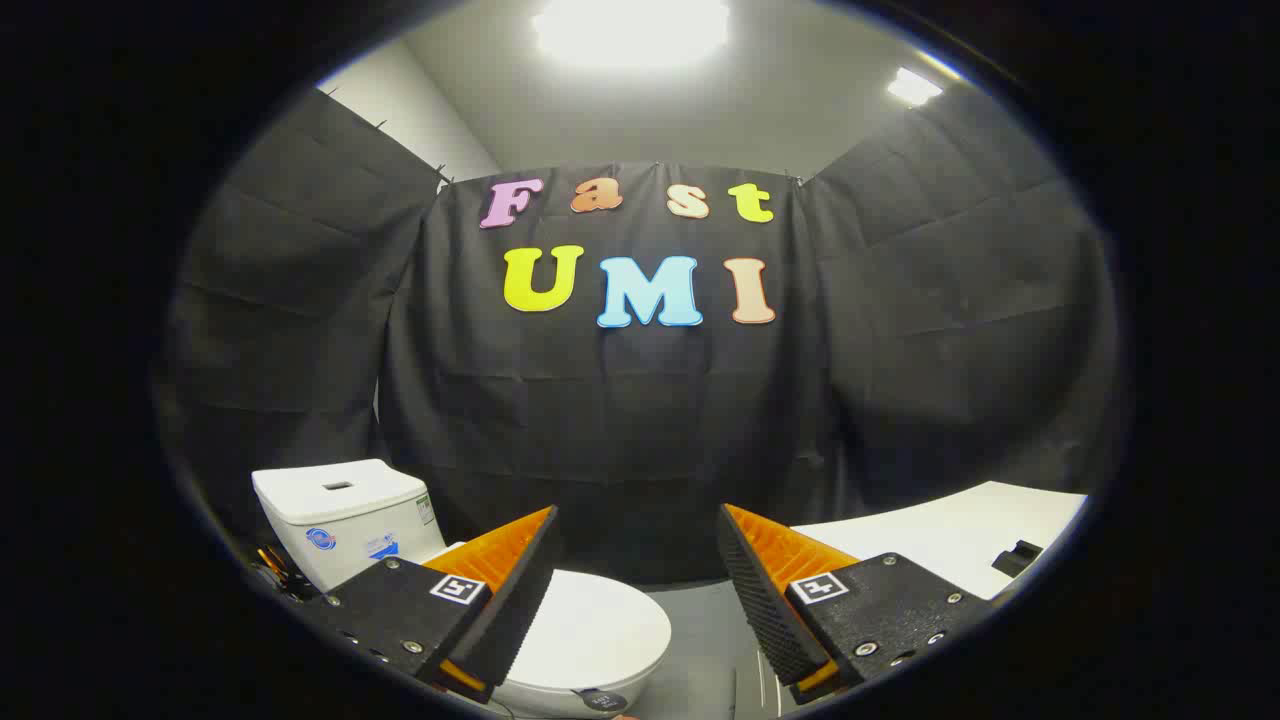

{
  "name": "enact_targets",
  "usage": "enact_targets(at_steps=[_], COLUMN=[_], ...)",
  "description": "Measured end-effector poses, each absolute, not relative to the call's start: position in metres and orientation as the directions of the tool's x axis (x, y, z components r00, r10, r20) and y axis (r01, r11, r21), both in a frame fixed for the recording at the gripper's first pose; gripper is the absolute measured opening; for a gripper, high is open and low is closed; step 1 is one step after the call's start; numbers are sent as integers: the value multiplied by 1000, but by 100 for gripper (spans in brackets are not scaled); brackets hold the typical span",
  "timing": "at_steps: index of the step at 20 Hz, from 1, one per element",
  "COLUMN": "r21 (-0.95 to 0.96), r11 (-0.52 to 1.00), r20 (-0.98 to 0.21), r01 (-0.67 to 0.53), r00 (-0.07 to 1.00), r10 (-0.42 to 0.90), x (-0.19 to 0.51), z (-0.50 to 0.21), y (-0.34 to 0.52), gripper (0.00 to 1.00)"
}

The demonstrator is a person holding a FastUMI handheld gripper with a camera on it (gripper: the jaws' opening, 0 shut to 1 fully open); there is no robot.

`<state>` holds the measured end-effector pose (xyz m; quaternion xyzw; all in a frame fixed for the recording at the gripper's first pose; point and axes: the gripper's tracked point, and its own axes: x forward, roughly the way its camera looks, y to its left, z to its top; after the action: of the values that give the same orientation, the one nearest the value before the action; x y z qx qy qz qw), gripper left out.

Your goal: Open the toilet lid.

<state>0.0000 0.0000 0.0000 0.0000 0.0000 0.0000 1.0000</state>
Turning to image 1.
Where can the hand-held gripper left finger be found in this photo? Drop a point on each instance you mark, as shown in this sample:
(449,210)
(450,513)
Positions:
(520,610)

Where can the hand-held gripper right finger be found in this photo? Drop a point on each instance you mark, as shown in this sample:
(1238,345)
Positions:
(765,610)

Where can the white toilet tank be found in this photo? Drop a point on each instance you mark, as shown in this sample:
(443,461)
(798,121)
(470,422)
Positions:
(340,510)

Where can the white door panel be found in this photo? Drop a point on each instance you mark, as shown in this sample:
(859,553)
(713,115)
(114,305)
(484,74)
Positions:
(940,530)

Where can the black backdrop cloth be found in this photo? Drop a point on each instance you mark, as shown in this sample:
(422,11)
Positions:
(640,430)

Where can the small black object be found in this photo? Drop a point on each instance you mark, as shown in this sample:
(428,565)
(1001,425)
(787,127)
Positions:
(1018,558)

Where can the small ceiling light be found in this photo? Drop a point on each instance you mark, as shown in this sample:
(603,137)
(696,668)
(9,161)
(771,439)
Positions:
(914,88)

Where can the large ceiling light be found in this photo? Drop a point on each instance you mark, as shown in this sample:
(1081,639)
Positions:
(630,30)

